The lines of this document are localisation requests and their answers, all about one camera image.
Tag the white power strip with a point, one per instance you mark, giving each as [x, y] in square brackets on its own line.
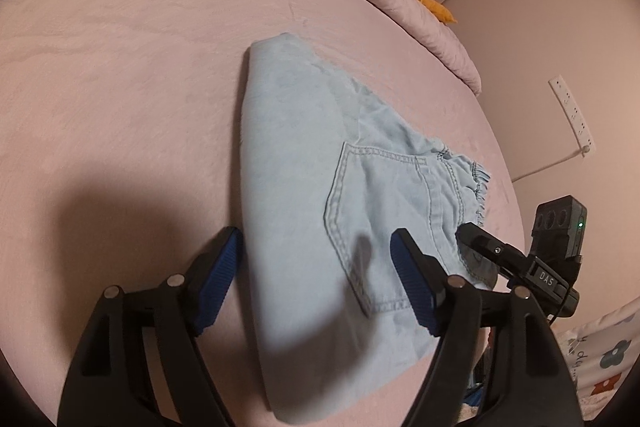
[570, 107]

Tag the light blue denim pants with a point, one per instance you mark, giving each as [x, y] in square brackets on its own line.
[300, 187]

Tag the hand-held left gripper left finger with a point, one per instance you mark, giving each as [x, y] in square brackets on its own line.
[217, 287]

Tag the pink bed sheet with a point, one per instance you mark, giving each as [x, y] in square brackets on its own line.
[125, 82]

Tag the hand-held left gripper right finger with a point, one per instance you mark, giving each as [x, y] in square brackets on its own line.
[415, 287]

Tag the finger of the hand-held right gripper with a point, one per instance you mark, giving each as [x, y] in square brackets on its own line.
[492, 252]

